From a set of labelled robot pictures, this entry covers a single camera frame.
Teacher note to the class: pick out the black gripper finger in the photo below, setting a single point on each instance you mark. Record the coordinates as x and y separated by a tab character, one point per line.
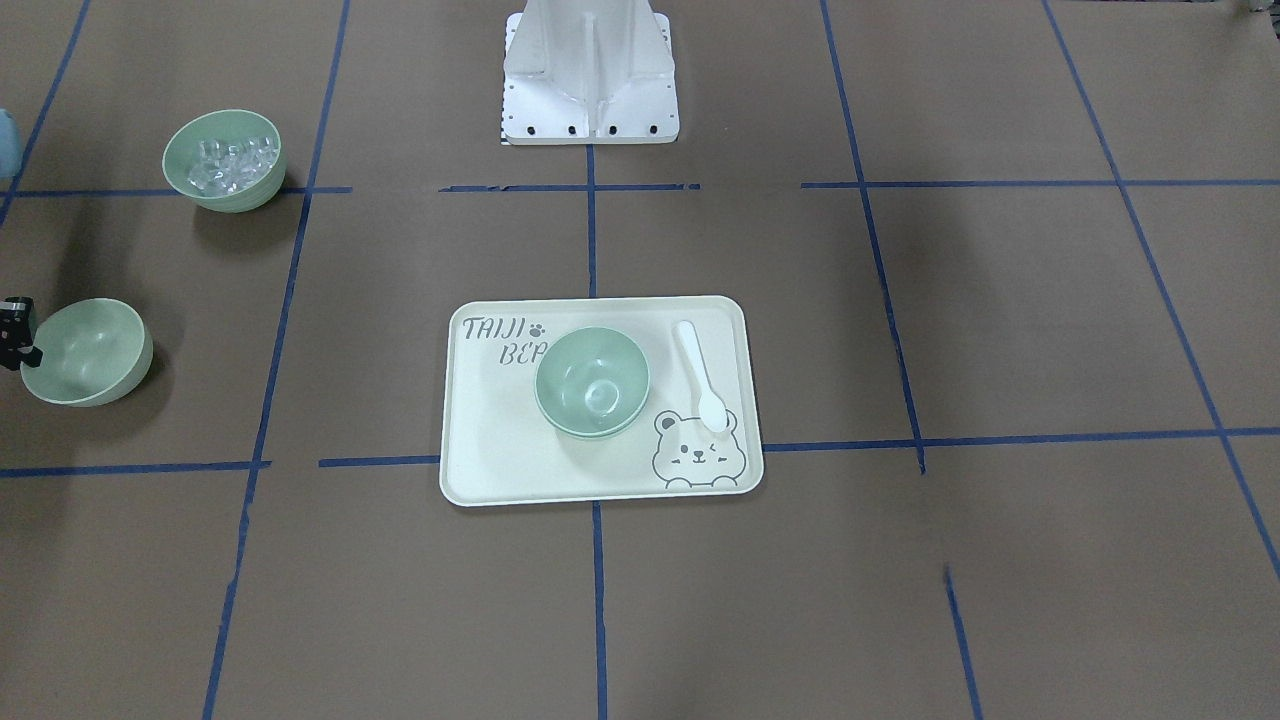
19	324

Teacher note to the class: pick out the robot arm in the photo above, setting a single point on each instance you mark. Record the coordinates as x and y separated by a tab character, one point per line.
10	150

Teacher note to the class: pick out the green bowl with ice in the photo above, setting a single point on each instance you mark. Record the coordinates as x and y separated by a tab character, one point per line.
230	161

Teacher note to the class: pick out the cream bear tray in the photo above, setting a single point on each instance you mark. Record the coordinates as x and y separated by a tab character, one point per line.
497	447

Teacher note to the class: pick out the green bowl on tray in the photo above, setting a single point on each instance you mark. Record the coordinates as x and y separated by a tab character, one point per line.
578	422

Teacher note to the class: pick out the white plastic spoon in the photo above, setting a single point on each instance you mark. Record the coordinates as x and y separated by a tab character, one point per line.
710	407

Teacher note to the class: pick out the white pedestal base plate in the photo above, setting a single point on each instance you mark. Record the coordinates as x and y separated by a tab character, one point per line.
587	73

